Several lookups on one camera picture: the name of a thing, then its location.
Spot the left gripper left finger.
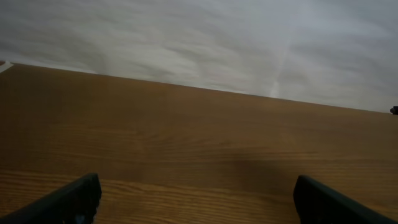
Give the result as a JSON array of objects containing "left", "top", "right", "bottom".
[{"left": 0, "top": 172, "right": 103, "bottom": 224}]

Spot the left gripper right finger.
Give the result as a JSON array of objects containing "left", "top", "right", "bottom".
[{"left": 292, "top": 174, "right": 398, "bottom": 224}]

